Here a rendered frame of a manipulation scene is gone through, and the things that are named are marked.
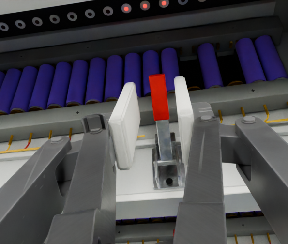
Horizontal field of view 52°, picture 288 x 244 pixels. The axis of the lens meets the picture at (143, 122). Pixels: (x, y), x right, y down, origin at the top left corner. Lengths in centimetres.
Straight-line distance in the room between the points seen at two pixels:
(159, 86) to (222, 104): 8
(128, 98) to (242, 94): 13
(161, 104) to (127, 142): 8
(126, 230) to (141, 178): 17
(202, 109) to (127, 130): 4
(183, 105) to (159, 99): 7
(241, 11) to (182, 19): 6
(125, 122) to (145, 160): 12
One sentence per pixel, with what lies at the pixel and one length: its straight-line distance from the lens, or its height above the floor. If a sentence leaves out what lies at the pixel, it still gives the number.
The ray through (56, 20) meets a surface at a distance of 36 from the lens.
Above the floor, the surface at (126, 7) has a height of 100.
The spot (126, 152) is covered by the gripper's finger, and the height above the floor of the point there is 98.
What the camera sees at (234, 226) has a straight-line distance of 42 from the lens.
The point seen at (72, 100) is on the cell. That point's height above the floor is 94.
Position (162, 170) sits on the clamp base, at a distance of 26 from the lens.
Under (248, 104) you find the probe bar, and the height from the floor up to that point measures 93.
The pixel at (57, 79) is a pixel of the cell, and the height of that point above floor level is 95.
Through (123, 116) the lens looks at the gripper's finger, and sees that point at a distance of 15.
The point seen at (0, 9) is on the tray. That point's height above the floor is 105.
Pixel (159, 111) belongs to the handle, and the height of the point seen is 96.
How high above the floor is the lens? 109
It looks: 35 degrees down
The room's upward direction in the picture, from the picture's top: 11 degrees counter-clockwise
